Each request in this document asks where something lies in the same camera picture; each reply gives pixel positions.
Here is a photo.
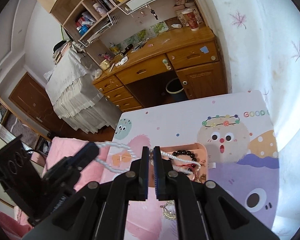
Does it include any long pearl necklace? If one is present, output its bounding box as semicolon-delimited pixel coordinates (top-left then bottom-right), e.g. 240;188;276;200
93;140;202;176

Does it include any gold rhinestone hair comb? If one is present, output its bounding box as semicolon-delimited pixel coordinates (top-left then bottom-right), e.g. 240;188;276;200
160;200;177;220

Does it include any red string bracelet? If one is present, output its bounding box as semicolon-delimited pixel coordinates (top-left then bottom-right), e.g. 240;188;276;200
180;162;198;173

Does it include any pink plastic tray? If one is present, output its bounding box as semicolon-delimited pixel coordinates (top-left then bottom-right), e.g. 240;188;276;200
161;142;208;184

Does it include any black bead bracelet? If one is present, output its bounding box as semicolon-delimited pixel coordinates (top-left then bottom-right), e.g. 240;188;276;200
172;149;198;163

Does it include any cartoon printed table mat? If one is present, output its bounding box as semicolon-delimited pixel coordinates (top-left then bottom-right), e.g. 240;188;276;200
113;90;279;228

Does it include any white lace covered furniture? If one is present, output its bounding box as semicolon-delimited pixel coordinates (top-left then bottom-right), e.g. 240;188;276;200
44;48;121;134

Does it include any wooden desk with drawers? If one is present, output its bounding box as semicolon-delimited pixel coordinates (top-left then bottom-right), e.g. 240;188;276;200
93;27;228;112

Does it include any wooden bookshelf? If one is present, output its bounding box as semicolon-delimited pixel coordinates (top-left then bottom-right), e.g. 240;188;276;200
29;0;176;55

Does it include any red patterned cup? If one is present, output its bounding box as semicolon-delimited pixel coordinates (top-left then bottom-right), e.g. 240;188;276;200
181;8;199;31

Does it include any white floral curtain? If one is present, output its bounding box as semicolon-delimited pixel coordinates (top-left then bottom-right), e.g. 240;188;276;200
196;0;300;239

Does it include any black camera box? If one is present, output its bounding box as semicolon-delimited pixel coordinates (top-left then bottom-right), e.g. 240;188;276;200
0;136;41;206

